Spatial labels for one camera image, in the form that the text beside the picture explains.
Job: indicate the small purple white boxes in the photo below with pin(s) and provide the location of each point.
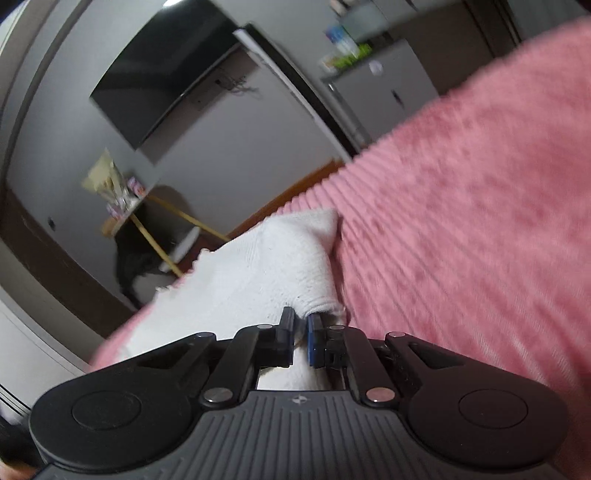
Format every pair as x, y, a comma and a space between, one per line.
124, 196

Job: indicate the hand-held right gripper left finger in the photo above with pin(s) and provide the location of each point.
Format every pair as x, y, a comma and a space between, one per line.
288, 333

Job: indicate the pink ribbed blanket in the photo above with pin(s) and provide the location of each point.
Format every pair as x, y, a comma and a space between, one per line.
461, 207

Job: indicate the blue white box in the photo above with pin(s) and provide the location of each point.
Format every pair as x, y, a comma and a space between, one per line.
340, 39

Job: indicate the black wall television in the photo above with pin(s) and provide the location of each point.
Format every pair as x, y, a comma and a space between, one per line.
157, 78

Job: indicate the beige paper bag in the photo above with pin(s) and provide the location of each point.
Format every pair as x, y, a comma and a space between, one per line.
104, 175

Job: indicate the white knit sweater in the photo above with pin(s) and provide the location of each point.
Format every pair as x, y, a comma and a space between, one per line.
258, 277

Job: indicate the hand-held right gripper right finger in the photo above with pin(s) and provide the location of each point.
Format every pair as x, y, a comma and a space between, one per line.
314, 342

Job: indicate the grey drawer cabinet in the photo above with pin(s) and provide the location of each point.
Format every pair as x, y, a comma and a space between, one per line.
383, 97

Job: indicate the dark cloth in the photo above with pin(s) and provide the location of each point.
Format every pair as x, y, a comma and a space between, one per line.
134, 267

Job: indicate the yellow-legged round side table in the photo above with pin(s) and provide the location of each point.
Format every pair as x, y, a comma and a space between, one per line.
152, 242

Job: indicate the white wardrobe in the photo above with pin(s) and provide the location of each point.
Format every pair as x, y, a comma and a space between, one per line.
27, 332

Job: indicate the green packets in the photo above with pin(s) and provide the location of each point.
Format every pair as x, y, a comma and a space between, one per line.
353, 55

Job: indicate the brown wooden door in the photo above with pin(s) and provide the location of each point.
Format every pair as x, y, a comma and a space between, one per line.
46, 249

